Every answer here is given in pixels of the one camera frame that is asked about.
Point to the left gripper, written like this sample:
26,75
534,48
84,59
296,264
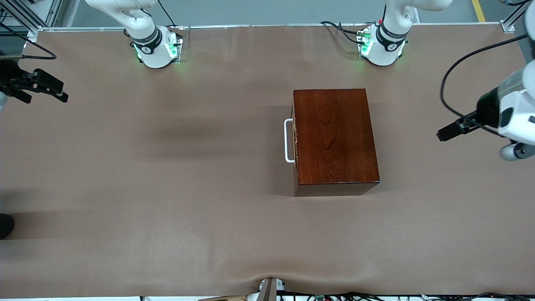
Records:
485,109

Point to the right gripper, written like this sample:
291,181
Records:
13,79

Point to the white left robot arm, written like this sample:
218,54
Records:
384,52

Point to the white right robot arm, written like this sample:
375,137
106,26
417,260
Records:
154,54

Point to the dark brown wooden cabinet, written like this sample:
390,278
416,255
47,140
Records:
334,138

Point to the black round object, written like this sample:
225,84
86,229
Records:
6,225

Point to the brown table cover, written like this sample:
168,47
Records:
167,230

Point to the aluminium frame profile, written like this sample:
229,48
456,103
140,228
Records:
510,23
54,10

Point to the metal table clamp bracket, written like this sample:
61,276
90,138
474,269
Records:
269,290

